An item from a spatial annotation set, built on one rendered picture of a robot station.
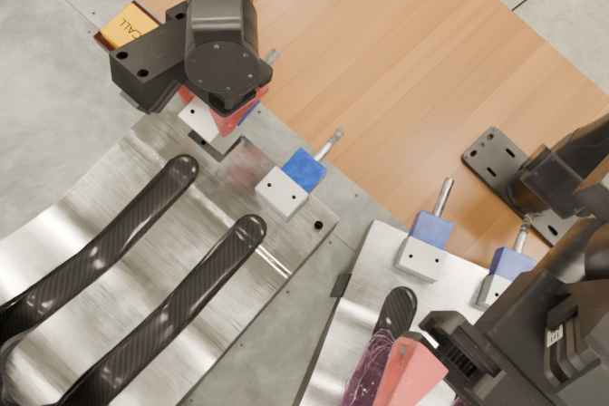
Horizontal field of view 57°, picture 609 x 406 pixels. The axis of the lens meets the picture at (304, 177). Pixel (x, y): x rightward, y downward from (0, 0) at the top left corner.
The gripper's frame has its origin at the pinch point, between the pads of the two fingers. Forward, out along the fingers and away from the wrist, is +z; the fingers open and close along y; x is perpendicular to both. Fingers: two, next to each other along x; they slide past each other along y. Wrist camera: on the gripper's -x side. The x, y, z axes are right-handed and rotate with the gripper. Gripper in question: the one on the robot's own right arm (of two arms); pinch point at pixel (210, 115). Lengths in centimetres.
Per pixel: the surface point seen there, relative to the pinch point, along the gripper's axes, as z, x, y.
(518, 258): 6.6, 16.7, 36.0
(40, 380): 12.3, -28.7, 6.7
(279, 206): 4.7, -0.4, 11.8
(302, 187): 4.7, 3.5, 11.9
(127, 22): 6.5, 6.7, -22.6
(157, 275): 12.3, -13.3, 6.1
